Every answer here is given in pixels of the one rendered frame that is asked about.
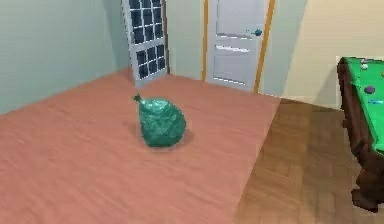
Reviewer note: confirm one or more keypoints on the green tied garbage bag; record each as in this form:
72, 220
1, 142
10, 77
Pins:
161, 125

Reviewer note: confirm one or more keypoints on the white panelled room door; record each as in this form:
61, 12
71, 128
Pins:
235, 43

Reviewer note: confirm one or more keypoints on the white billiard ball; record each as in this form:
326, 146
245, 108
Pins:
364, 66

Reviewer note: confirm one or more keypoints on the blue chalk piece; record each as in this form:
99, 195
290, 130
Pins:
376, 101

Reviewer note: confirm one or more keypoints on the green pool table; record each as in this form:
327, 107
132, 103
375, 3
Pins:
365, 110

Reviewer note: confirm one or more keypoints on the grey glass-paned door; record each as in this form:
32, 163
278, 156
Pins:
146, 36

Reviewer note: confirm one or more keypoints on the purple billiard ball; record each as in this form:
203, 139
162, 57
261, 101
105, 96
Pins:
369, 89

